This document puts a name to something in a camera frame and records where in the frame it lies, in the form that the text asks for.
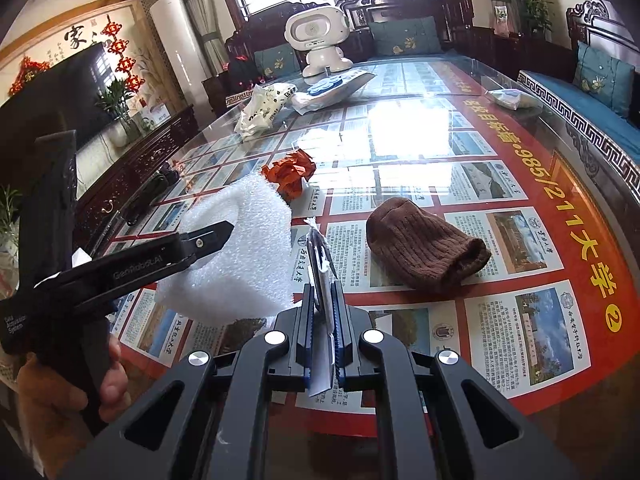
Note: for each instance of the person's left hand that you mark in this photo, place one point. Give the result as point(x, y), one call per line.
point(114, 380)

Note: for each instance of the white printed plastic bag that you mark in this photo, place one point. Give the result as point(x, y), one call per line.
point(262, 107)

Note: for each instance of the black backpack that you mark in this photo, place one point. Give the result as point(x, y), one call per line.
point(241, 74)

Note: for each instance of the small standing picture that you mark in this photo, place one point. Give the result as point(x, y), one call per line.
point(500, 17)

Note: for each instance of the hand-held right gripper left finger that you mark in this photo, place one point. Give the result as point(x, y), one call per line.
point(307, 330)

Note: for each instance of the white wet wipe pack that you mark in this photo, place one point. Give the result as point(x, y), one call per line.
point(330, 89)

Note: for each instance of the white green box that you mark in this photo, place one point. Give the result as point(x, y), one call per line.
point(151, 119)

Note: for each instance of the dark wooden side table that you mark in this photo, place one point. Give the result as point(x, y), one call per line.
point(525, 55)

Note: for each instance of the white robot toy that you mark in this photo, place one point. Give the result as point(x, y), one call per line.
point(317, 35)

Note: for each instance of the white tissue pack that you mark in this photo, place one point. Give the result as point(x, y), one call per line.
point(511, 98)

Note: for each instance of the white paper card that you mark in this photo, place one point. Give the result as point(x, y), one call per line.
point(322, 320)

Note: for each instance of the white tower air conditioner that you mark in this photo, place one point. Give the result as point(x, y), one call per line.
point(172, 45)

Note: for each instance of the brown knit hat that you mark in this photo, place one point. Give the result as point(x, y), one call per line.
point(425, 250)

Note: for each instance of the dark wooden television cabinet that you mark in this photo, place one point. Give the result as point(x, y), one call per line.
point(140, 160)

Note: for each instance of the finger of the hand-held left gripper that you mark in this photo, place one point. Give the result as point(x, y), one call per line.
point(205, 240)

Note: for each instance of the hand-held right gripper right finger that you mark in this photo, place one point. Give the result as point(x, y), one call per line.
point(341, 330)

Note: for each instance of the teal embroidered cushion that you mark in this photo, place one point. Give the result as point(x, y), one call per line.
point(602, 77)
point(405, 35)
point(277, 60)

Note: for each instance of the white foam block with hole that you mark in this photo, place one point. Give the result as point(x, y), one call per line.
point(240, 260)

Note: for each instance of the wide red knot decoration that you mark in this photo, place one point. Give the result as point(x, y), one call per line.
point(27, 72)

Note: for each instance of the red-orange crumpled paper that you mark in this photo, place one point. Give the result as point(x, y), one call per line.
point(290, 170)

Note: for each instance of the framed calligraphy wall art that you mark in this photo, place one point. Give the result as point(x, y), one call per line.
point(75, 37)

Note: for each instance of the green potted plant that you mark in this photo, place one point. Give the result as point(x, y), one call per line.
point(537, 10)
point(117, 105)
point(7, 215)

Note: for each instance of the black television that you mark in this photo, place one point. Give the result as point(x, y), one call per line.
point(60, 95)

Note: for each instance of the blue sofa seat cushion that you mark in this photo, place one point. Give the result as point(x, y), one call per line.
point(555, 90)

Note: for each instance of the red printed table poster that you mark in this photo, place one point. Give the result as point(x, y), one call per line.
point(550, 260)

